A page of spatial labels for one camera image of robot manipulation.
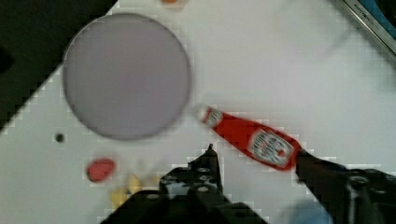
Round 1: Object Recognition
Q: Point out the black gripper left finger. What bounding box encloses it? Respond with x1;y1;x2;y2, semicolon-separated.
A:
101;146;268;224

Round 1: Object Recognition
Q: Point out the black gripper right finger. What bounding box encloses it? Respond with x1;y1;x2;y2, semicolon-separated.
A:
295;150;396;224

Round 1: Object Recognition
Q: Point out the red felt ketchup bottle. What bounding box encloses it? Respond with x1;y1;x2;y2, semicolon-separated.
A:
196;105;302;171

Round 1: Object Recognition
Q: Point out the blue bowl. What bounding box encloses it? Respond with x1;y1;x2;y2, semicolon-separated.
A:
290;202;333;224

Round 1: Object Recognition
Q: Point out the yellow toy peeled banana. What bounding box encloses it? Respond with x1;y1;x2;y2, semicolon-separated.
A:
109;175;161;210

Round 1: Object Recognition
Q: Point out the red toy strawberry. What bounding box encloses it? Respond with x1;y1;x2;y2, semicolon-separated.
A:
86;158;116;183

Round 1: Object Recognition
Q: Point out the grey round plate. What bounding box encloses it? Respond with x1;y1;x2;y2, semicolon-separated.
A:
62;13;192;141

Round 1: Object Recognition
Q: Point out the silver toaster oven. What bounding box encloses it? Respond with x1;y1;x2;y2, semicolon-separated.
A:
335;0;396;57

